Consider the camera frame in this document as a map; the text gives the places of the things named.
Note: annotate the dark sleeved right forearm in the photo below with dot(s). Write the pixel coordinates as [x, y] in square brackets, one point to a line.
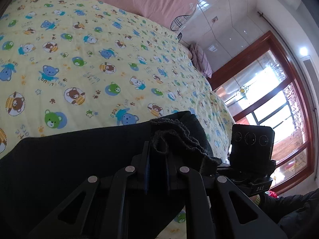
[296, 215]

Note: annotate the red framed window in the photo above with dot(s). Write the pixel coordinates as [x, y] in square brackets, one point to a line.
[261, 86]

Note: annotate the black pants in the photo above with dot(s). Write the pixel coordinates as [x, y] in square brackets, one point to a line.
[48, 184]

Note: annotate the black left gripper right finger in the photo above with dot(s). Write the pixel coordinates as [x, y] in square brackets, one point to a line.
[216, 208]

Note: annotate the yellow bear print bedsheet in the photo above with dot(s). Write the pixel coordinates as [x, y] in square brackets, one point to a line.
[74, 65]

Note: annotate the right hand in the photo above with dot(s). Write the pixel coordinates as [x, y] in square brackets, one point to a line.
[255, 199]

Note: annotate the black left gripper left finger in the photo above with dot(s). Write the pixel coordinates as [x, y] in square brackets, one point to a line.
[120, 205]

